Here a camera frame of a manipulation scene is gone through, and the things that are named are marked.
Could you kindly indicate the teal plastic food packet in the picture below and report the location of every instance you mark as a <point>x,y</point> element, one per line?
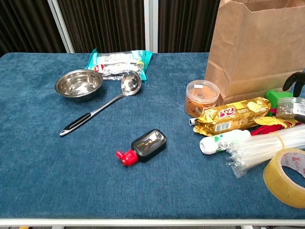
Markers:
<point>114,59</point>

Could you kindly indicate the white paper tube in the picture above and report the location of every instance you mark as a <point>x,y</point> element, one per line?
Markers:
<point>191,121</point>

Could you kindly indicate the brown tape roll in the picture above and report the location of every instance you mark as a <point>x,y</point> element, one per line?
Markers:
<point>274,181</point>

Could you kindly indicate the white partition frame post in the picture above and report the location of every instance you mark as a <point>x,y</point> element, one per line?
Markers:
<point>150,23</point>
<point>61,26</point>

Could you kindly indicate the black red car key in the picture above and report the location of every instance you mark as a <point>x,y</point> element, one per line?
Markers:
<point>147,145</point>

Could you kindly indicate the green plastic block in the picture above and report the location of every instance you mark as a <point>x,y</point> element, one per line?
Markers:
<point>274,97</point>

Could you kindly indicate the clear jar of rubber bands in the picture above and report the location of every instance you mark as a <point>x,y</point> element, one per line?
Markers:
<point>201,95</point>

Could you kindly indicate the brown paper bag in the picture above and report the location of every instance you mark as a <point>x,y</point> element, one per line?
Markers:
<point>250,47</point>

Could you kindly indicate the small clear plastic jar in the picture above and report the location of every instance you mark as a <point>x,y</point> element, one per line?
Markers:
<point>290,107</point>

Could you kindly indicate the dark pleated curtain panel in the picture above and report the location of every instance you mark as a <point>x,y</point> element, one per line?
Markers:
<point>186,23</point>
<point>23,23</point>
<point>102,23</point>

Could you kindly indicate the stainless steel bowl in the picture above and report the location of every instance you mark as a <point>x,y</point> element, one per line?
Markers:
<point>78,96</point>

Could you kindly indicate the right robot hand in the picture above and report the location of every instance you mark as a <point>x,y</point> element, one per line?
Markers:
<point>299,78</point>

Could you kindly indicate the small white bottle green print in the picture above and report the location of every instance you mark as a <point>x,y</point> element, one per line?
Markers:
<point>214,143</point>

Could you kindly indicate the gold biscuit packet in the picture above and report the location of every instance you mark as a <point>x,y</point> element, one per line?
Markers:
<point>233,117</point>

